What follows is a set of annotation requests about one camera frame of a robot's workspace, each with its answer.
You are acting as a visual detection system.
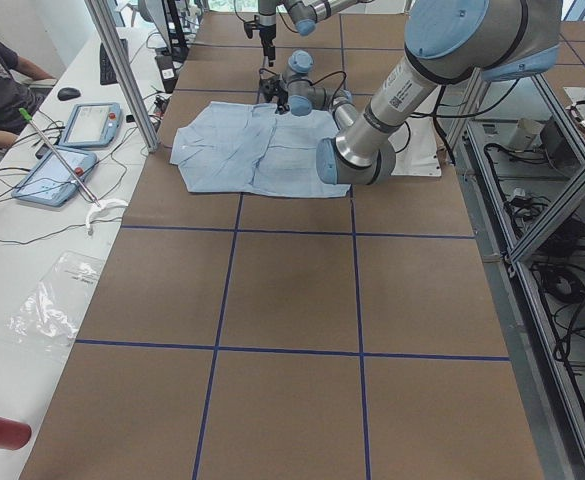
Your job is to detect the grey aluminium frame post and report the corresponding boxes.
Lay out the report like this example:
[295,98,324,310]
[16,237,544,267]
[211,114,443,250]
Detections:
[84,0,159,153]

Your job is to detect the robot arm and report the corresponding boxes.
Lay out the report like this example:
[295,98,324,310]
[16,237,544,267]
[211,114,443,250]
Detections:
[259,0,562,185]
[243,0,363,66]

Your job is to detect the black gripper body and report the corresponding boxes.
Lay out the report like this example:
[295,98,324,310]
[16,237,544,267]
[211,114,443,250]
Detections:
[259,69,290,114]
[244,14,277,60]

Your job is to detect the near teach pendant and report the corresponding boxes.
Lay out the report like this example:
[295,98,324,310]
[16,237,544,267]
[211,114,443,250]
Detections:
[11,147,97,207]

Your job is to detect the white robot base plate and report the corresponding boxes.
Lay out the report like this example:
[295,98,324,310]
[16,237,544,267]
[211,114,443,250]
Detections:
[389,118,441,178]

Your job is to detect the teach pendant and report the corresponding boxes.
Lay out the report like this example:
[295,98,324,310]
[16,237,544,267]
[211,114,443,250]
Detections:
[11,147,97,207]
[59,102,122,148]

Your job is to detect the far teach pendant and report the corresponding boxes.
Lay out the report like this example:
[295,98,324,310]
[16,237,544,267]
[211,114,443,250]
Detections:
[59,102,122,148]

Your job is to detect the light blue button shirt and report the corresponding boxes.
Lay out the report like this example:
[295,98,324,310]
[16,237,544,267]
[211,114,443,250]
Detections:
[170,101,350,198]

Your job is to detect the clear plastic bag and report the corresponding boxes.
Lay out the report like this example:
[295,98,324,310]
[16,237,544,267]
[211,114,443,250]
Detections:
[4,251,105,354]

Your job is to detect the black computer mouse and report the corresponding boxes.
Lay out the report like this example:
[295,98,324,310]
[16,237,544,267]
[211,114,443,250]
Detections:
[57,87,81,101]

